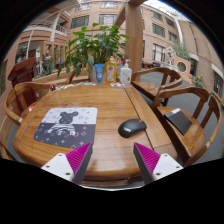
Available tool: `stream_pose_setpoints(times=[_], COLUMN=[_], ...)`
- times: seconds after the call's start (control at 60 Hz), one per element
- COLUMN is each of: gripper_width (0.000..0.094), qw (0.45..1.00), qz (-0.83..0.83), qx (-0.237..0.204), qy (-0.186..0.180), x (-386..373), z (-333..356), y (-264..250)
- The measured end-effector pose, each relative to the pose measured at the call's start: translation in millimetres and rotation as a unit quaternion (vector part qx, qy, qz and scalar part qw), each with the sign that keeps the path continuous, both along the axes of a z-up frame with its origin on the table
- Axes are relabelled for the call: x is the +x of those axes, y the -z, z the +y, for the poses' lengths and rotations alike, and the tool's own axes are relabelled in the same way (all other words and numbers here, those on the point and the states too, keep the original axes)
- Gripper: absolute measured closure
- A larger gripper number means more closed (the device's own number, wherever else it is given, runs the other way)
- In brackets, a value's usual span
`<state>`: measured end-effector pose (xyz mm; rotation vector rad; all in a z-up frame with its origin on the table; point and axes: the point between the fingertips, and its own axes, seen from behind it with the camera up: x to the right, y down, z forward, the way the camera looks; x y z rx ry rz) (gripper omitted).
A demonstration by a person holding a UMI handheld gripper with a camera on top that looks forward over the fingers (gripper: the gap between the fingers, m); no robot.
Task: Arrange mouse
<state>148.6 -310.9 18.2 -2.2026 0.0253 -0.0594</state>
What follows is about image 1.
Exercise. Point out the black notebook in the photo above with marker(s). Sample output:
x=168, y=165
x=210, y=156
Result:
x=179, y=120

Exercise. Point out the yellow flowering plant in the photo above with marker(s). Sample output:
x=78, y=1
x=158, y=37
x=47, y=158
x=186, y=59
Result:
x=199, y=81

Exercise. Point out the white sculpture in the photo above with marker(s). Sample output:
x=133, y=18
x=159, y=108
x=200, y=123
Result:
x=171, y=55

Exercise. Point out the blue tube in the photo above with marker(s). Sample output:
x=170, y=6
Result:
x=99, y=73

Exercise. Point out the green potted plant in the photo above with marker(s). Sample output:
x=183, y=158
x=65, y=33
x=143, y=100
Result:
x=95, y=46

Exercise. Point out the black computer mouse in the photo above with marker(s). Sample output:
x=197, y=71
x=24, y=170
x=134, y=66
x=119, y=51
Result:
x=131, y=128

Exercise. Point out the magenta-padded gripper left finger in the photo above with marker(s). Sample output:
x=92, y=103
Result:
x=56, y=165

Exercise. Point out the dark red wooden lectern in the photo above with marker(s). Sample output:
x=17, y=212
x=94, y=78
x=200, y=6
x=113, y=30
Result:
x=23, y=70

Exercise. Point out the clear pump sanitiser bottle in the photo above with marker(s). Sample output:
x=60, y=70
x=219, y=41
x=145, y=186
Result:
x=125, y=75

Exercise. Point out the wooden armchair with red bag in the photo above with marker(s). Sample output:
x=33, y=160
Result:
x=20, y=91

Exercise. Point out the yellow detergent bottle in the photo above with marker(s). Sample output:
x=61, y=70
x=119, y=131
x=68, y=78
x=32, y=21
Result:
x=111, y=71

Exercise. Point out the grey bear-print mouse pad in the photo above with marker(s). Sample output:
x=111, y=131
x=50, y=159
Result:
x=66, y=126

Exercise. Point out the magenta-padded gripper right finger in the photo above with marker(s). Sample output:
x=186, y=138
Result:
x=166, y=165

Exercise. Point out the wooden armchair with notebook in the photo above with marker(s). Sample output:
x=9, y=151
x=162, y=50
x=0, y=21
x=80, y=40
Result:
x=193, y=140

